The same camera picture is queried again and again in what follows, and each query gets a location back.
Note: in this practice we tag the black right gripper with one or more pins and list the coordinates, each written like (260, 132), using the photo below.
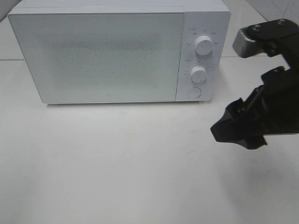
(272, 108)

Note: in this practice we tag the round white door button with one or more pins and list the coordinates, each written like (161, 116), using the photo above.
(194, 92)

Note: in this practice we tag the white timer knob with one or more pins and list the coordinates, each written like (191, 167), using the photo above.
(198, 74)

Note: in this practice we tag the white microwave door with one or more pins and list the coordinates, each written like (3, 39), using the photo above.
(96, 58)

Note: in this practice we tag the upper white power knob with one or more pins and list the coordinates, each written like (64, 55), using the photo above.
(203, 45)

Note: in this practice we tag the white microwave oven body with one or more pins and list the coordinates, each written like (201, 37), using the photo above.
(201, 17)

